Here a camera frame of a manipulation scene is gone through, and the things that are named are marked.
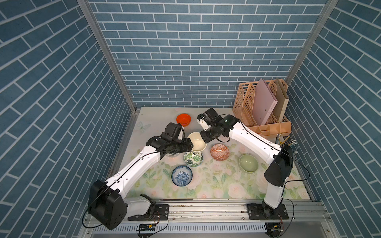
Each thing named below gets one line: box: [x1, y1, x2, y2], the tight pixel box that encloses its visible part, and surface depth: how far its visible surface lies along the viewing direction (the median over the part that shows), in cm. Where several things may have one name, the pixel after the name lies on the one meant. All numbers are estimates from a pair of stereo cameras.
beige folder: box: [272, 77, 290, 123], surface depth 95 cm
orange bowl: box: [176, 113, 192, 127], surface depth 111 cm
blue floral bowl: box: [171, 165, 193, 187], surface depth 86 cm
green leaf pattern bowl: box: [183, 150, 204, 168], surface depth 93 cm
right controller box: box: [264, 222, 284, 238], surface depth 72 cm
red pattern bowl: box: [210, 143, 230, 162], surface depth 96 cm
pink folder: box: [252, 77, 279, 126], surface depth 98 cm
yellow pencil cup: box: [274, 133, 283, 145], surface depth 89 cm
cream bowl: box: [187, 131, 208, 153], surface depth 82 cm
